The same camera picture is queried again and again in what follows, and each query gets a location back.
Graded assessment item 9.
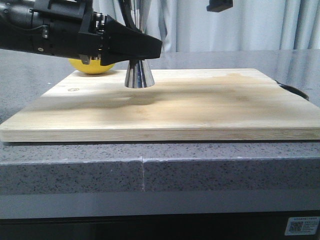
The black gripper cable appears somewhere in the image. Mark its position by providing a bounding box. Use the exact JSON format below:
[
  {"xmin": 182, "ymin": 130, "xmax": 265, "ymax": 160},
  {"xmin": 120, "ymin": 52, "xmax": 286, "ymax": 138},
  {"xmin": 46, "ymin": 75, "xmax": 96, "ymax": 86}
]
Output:
[{"xmin": 117, "ymin": 0, "xmax": 141, "ymax": 31}]

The grey curtain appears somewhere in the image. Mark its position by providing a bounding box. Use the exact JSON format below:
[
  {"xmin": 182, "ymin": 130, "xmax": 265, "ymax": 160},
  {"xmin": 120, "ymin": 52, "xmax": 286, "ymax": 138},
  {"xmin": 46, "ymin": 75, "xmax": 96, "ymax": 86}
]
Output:
[{"xmin": 92, "ymin": 0, "xmax": 320, "ymax": 53}]

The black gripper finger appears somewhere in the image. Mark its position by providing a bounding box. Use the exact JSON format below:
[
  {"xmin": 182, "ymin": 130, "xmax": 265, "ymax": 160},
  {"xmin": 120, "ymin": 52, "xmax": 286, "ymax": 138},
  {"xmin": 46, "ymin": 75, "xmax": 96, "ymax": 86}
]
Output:
[
  {"xmin": 100, "ymin": 15, "xmax": 162, "ymax": 66},
  {"xmin": 206, "ymin": 0, "xmax": 233, "ymax": 12}
]

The yellow lemon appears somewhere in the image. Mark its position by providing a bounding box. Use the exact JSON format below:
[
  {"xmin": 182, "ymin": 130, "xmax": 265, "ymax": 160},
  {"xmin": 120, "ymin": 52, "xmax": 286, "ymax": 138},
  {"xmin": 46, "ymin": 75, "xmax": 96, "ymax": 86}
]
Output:
[{"xmin": 68, "ymin": 58, "xmax": 115, "ymax": 75}]

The wooden cutting board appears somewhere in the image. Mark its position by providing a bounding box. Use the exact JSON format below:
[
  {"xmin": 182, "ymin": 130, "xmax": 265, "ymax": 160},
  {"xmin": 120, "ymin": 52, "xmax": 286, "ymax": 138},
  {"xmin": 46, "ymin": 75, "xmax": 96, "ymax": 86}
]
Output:
[{"xmin": 0, "ymin": 68, "xmax": 320, "ymax": 142}]

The black board handle strap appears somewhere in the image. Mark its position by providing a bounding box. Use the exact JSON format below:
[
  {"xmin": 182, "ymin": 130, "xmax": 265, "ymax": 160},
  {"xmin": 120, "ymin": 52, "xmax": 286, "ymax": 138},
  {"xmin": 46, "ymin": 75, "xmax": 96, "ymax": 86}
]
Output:
[{"xmin": 274, "ymin": 80, "xmax": 310, "ymax": 101}]

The steel double jigger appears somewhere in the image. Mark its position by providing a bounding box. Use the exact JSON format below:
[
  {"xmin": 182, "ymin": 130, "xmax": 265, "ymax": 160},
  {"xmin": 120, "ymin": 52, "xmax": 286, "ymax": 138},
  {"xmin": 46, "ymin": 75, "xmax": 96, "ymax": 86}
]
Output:
[{"xmin": 122, "ymin": 0, "xmax": 155, "ymax": 89}]

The white QR code sticker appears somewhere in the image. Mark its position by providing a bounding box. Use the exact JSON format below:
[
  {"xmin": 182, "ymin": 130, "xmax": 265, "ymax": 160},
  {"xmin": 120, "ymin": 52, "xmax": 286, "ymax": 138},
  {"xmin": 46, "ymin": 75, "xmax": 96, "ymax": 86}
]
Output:
[{"xmin": 284, "ymin": 216, "xmax": 320, "ymax": 236}]

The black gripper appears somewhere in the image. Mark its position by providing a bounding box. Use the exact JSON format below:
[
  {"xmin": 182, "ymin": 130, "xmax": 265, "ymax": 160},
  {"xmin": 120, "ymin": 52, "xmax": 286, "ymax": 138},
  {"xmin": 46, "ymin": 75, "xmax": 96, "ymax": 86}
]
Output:
[{"xmin": 0, "ymin": 0, "xmax": 103, "ymax": 64}]

